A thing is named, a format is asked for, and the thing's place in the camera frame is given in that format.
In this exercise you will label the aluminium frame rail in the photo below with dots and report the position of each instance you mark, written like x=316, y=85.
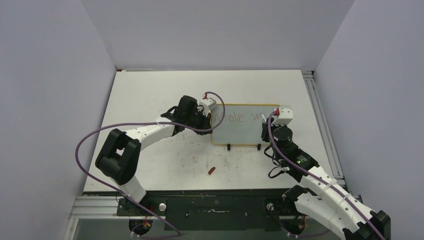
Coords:
x=330, y=148
x=94, y=207

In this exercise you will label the aluminium frame rail front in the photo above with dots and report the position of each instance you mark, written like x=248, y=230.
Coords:
x=94, y=207

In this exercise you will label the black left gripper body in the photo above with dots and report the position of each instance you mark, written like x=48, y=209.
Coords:
x=197, y=120

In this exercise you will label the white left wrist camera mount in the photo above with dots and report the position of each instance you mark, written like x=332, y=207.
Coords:
x=206, y=105

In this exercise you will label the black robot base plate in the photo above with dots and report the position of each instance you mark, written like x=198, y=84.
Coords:
x=215, y=210

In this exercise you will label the yellow framed whiteboard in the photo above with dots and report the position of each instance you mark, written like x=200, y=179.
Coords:
x=239, y=124

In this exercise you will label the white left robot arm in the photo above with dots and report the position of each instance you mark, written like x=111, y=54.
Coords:
x=119, y=156

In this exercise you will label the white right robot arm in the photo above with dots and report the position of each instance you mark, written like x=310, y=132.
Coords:
x=318, y=195

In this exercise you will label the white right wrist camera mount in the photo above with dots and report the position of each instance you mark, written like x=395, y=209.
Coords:
x=282, y=116

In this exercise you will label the red marker cap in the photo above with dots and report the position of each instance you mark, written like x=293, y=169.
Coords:
x=211, y=170

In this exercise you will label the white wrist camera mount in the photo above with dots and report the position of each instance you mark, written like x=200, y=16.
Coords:
x=282, y=116
x=206, y=105

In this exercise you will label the aluminium frame rail right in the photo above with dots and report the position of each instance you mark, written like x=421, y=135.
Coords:
x=330, y=148

